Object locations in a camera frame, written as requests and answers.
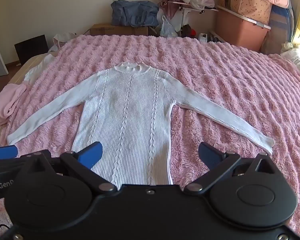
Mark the beige patterned storage bag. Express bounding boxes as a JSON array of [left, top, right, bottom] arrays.
[[219, 0, 272, 25]]

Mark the blue duffel bag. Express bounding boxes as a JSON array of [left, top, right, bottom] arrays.
[[111, 0, 159, 28]]

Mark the blue storage container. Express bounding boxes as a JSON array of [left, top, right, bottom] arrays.
[[261, 5, 295, 55]]

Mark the light pink garment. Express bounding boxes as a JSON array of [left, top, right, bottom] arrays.
[[0, 83, 27, 126]]

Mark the black flat panel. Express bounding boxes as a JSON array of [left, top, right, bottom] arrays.
[[14, 35, 49, 66]]

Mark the pink fluffy bed blanket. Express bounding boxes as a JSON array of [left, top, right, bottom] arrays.
[[0, 35, 300, 235]]

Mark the white cable knit sweater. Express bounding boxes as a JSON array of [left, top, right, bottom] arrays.
[[7, 62, 274, 187]]

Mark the brown cardboard box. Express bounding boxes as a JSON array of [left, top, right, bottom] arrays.
[[89, 23, 149, 36]]

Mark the white bedding pile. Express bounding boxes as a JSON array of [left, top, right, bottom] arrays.
[[280, 42, 300, 71]]

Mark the white plastic shopping bag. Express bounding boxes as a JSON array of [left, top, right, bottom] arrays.
[[160, 15, 178, 38]]

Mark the dusty pink cloth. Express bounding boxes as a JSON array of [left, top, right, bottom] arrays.
[[159, 0, 184, 20]]

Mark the pink plastic storage bin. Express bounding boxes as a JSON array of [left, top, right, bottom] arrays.
[[215, 5, 271, 51]]

